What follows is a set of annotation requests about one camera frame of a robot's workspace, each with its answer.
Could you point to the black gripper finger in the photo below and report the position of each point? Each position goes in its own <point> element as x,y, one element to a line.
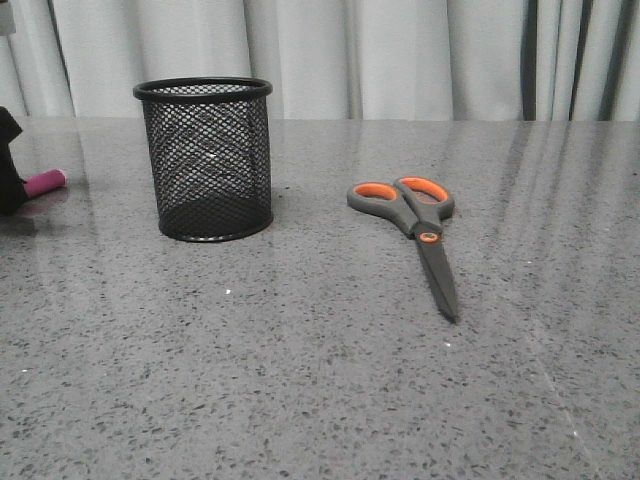
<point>13,194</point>

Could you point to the magenta marker pen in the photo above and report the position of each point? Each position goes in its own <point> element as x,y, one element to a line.
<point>44,183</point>

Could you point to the grey orange scissors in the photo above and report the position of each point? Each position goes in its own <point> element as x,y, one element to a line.
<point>417,206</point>

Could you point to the black mesh pen cup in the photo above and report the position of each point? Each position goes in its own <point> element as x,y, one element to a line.
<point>209,148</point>

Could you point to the grey curtain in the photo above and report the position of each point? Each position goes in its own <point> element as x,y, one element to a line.
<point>414,60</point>

